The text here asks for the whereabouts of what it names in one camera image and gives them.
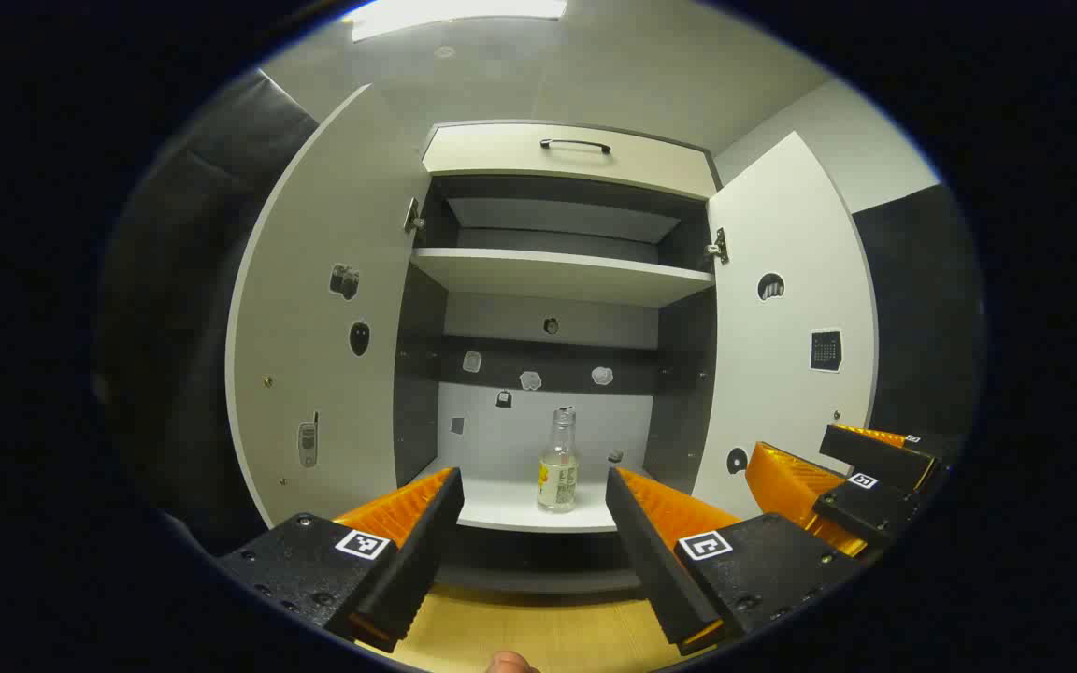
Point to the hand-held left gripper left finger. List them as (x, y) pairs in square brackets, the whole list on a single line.
[(419, 551)]

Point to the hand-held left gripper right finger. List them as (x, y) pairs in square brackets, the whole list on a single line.
[(655, 561)]

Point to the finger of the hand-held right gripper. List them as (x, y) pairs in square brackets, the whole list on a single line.
[(875, 455), (866, 509)]

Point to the white cabinet door cat sticker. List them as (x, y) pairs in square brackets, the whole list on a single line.
[(782, 374)]

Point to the clear glass bottle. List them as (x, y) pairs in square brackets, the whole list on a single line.
[(557, 477)]

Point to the white cabinet door phone sticker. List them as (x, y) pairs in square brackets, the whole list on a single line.
[(314, 280)]

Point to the white cabinet drawer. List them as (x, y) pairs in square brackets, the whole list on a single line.
[(501, 154)]

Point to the ceiling light panel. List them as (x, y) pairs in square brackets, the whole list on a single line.
[(454, 14)]

